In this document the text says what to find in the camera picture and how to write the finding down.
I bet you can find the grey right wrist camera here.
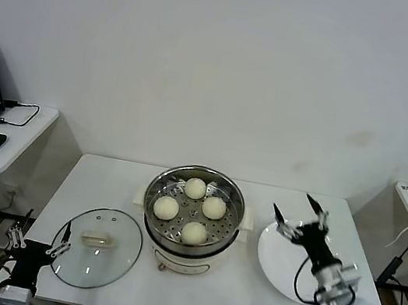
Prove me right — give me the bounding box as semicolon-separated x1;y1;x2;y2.
332;261;364;303

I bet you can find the cream electric cooker base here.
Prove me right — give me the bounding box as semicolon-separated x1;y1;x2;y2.
121;184;260;287

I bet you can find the white steamed baozi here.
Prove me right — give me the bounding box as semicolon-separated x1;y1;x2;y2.
179;219;211;248
183;176;209;202
151;194;182;223
199;195;229;223

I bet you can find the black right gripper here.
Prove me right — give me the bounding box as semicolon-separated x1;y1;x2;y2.
262;188;350;278

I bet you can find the perforated steel steamer basket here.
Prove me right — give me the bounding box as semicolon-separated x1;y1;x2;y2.
135;156;253;264

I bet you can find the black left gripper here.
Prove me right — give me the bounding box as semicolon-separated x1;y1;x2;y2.
0;205;78;294

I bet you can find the white round plate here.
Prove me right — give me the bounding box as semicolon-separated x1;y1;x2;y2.
248;213;357;305

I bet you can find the round glass pot lid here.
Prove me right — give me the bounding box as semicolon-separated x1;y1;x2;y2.
44;199;149;298

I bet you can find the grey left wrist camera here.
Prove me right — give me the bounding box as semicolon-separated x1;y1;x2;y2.
0;282;37;305

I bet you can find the black laptop cable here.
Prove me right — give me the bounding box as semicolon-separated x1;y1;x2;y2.
0;97;42;131

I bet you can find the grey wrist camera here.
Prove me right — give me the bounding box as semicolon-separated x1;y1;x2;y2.
0;282;37;305
332;261;364;303

